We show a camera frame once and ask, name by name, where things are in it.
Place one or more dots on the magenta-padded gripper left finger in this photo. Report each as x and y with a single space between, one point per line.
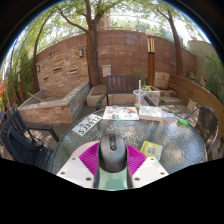
87 159

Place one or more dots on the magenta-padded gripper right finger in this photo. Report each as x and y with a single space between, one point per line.
137 160

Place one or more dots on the dark grey computer mouse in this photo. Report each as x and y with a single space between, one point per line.
112 155

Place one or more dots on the yellow square card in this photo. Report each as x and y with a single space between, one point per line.
151 150

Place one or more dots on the white number plate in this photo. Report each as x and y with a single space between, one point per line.
86 125

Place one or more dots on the white book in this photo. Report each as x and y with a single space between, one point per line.
151 113

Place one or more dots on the colourful picture book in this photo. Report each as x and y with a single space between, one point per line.
120 113

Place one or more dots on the pale blue booklet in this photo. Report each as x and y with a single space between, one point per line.
170 116

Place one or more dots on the small green object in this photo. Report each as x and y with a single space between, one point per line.
183 122

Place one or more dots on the stone raised planter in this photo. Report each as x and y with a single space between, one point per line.
46 115

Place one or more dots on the white planter box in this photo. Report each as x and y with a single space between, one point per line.
152 96

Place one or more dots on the black slatted chair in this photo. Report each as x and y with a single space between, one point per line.
20 143

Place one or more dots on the dark wicker chair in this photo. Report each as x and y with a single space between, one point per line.
206 125

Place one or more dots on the dark wooden chair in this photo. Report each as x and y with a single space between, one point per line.
121 84

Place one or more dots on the beige stone block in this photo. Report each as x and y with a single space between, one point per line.
162 80

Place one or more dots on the curved wooden bench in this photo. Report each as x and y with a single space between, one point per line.
190 90

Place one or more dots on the thick forked tree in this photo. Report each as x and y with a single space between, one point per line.
93 60

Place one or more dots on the thin curved tree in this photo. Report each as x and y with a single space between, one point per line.
35 66

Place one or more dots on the slim leaning tree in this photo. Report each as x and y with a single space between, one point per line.
177 50

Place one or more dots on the white box on wall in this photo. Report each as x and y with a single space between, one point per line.
106 70

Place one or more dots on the wooden garden lamp post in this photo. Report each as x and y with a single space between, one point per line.
150 63

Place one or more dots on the dark wall lamp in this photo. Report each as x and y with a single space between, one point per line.
38 68
81 53

